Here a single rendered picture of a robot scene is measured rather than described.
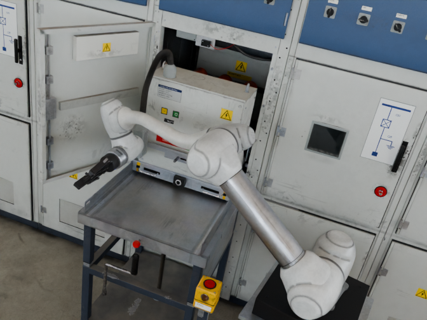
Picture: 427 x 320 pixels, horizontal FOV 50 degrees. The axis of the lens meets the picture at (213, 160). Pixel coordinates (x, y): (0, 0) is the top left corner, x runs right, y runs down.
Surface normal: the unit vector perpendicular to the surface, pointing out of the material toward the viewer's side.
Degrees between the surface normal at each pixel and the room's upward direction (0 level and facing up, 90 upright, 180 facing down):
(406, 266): 90
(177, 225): 0
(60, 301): 0
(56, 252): 0
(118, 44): 90
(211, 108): 90
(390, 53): 90
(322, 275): 32
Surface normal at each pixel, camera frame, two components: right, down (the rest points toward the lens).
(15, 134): -0.32, 0.40
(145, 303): 0.16, -0.87
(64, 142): 0.73, 0.43
